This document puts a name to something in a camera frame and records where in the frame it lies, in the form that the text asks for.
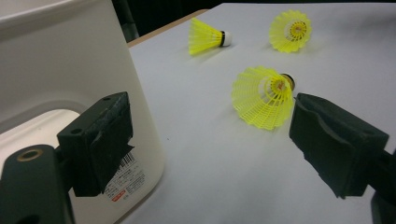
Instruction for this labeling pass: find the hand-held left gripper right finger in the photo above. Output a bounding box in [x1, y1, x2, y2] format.
[289, 92, 390, 200]

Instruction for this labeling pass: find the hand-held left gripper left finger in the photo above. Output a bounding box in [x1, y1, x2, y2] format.
[56, 91, 134, 198]

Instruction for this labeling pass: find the white plastic bin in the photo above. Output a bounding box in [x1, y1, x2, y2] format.
[0, 0, 166, 224]

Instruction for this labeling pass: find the yellow plastic shuttlecock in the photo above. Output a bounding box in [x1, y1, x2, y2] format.
[188, 17, 233, 56]
[231, 65, 297, 131]
[268, 8, 313, 54]

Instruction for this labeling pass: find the white table mat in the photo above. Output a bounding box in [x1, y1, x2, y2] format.
[120, 3, 396, 224]

